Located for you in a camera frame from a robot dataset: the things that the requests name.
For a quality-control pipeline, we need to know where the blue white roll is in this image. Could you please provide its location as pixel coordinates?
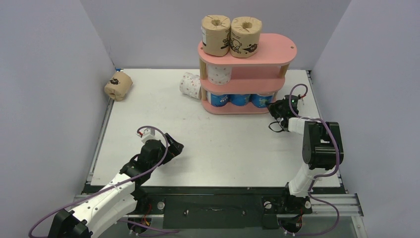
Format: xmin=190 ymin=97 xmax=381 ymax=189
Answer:
xmin=250 ymin=93 xmax=273 ymax=108
xmin=229 ymin=94 xmax=251 ymax=106

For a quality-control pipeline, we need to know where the pink three-tier shelf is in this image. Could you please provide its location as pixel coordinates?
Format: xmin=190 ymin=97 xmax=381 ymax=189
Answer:
xmin=198 ymin=33 xmax=297 ymax=115

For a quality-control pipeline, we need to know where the blue paper roll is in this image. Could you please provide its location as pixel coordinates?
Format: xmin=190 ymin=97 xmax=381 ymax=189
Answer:
xmin=207 ymin=92 xmax=229 ymax=107

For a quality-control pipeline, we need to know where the brown roll black print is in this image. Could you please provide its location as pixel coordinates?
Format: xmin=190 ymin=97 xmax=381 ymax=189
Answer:
xmin=104 ymin=71 xmax=133 ymax=102

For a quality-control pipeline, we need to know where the brown roll cartoon print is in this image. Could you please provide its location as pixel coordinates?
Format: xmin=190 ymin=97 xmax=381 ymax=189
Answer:
xmin=229 ymin=16 xmax=263 ymax=58

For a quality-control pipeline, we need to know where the brown roll with barcode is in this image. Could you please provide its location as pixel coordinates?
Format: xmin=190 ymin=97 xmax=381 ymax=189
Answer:
xmin=201 ymin=15 xmax=231 ymax=57

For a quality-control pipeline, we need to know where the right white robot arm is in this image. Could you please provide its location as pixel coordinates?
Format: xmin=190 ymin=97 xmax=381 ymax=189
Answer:
xmin=266 ymin=95 xmax=344 ymax=214

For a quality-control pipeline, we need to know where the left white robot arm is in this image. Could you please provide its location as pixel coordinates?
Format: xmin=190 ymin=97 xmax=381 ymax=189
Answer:
xmin=48 ymin=133 xmax=184 ymax=238

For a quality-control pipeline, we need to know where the floral roll on shelf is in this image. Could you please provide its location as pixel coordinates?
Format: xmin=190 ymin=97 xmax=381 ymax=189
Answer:
xmin=207 ymin=65 xmax=232 ymax=85

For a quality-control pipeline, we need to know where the lower floral paper roll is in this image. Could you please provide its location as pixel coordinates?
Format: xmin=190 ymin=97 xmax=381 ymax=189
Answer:
xmin=179 ymin=72 xmax=202 ymax=100

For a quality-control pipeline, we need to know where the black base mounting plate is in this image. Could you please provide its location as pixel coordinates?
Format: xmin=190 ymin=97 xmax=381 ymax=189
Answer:
xmin=123 ymin=186 xmax=313 ymax=230

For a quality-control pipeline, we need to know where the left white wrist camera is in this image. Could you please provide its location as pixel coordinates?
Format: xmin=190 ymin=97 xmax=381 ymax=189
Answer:
xmin=141 ymin=128 xmax=157 ymax=144

